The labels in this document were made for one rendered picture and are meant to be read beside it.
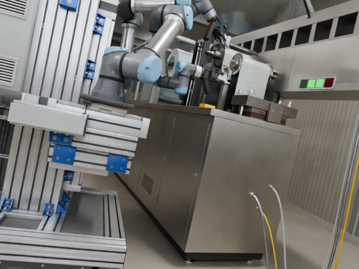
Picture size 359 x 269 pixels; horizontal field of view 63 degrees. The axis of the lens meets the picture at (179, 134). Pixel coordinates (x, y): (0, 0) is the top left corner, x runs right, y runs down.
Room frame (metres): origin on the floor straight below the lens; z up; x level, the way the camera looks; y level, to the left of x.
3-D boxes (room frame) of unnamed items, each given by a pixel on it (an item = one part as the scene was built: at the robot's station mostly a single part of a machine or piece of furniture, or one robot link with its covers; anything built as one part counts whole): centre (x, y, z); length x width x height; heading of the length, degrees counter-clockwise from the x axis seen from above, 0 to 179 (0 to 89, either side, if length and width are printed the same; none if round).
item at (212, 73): (1.82, -0.10, 1.12); 0.12 x 0.08 x 0.09; 115
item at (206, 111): (2.84, 0.09, 0.88); 2.52 x 0.66 x 0.04; 25
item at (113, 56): (1.31, 0.34, 0.98); 0.13 x 0.12 x 0.14; 70
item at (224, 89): (1.98, -0.22, 1.05); 0.06 x 0.05 x 0.31; 115
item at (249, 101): (1.87, -0.49, 1.00); 0.40 x 0.16 x 0.06; 115
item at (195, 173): (2.85, 0.07, 0.43); 2.52 x 0.64 x 0.86; 25
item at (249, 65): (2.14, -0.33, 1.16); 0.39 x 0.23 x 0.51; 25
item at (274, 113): (1.80, -0.54, 0.97); 0.10 x 0.03 x 0.11; 115
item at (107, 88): (1.32, 0.35, 0.87); 0.15 x 0.15 x 0.10
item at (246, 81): (1.96, -0.40, 1.11); 0.23 x 0.01 x 0.18; 115
